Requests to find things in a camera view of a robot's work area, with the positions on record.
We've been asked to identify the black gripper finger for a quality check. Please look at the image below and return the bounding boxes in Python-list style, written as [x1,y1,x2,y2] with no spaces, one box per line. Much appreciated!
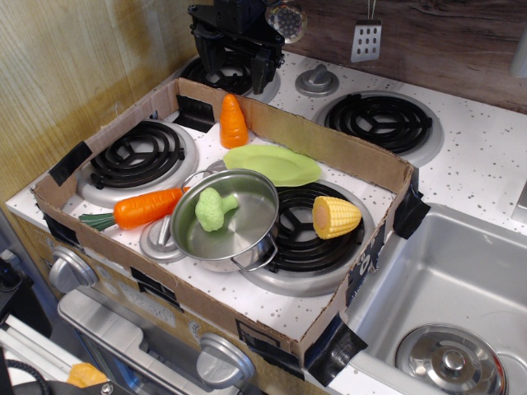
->
[251,48,280,95]
[194,28,226,75]

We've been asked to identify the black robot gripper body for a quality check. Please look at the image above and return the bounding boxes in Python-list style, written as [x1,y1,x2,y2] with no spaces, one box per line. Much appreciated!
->
[188,1,285,53]

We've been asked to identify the green toy broccoli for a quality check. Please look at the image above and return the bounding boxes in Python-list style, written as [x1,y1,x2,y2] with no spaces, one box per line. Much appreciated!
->
[194,188,238,232]

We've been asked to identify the small steel pot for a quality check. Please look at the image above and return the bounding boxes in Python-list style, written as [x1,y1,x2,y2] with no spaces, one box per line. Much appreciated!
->
[170,169,279,272]

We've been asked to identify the back left stove burner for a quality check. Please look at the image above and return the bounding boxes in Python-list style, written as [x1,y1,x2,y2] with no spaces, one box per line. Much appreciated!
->
[175,51,281,104]

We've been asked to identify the stove burner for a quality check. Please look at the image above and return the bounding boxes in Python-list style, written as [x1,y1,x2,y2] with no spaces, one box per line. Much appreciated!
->
[77,119,198,209]
[314,91,444,168]
[175,51,281,104]
[242,180,375,297]

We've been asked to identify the hanging silver strainer ladle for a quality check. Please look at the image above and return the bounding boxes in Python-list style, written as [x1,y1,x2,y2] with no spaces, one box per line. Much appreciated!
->
[265,1,307,44]

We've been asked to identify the silver back stove knob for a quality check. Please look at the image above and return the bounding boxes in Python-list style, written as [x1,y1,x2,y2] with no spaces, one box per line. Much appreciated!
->
[295,64,339,97]

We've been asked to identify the silver stove knob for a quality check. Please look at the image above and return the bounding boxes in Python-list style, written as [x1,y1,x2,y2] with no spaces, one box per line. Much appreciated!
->
[295,64,339,97]
[140,216,185,264]

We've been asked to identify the orange toy carrot tip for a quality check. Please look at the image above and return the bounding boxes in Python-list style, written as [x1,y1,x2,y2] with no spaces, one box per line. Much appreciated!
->
[220,94,249,149]

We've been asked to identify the green plastic plate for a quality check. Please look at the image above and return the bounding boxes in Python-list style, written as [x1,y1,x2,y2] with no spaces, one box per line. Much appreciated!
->
[223,145,322,187]

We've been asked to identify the hanging silver slotted spatula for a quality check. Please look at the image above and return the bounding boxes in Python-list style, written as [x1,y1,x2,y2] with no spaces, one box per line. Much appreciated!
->
[350,1,382,63]

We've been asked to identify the front left stove burner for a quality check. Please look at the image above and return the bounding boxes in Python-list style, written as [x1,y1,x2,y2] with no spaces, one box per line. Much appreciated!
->
[77,119,198,209]

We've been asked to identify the back right stove burner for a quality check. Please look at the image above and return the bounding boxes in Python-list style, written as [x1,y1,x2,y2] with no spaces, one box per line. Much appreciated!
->
[314,91,444,168]

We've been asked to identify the yellow toy corn cob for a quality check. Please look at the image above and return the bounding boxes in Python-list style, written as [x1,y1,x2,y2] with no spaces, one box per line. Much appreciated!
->
[312,196,362,239]

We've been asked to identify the orange toy carrot with leaves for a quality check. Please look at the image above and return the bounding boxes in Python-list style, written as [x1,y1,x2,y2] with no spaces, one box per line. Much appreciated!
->
[79,187,189,231]

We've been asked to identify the front right stove burner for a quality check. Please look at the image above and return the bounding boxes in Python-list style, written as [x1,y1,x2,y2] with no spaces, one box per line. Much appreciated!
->
[242,180,375,297]

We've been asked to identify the silver front stove knob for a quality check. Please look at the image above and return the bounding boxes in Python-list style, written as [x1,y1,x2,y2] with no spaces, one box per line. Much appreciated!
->
[140,216,185,264]

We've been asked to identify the left oven knob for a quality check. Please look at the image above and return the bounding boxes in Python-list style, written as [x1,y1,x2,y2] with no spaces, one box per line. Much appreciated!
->
[49,246,98,294]

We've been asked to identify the oven knob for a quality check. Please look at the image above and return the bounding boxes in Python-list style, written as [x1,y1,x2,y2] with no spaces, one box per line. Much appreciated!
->
[49,246,98,294]
[196,332,256,389]

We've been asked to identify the steel sink basin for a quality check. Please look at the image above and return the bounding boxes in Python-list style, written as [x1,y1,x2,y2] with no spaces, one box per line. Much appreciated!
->
[345,203,527,395]

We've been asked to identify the brown cardboard fence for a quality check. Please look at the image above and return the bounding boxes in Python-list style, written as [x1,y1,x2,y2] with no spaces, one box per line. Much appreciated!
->
[32,78,420,394]

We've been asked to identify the right oven knob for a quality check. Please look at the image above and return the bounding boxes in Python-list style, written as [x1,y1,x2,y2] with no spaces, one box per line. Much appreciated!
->
[196,332,256,389]

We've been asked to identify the steel pot lid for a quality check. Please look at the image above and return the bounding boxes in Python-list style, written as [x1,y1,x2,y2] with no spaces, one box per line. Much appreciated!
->
[394,324,509,394]

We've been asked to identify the yellow sponge piece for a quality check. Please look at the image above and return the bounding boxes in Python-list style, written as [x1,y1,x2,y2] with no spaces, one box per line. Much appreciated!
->
[67,362,108,388]

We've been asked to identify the silver oven door handle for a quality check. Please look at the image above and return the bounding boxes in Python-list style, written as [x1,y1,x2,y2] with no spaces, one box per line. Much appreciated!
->
[58,290,216,394]

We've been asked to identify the black cable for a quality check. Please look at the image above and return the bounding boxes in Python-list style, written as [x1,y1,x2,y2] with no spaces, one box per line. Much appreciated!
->
[0,359,53,395]

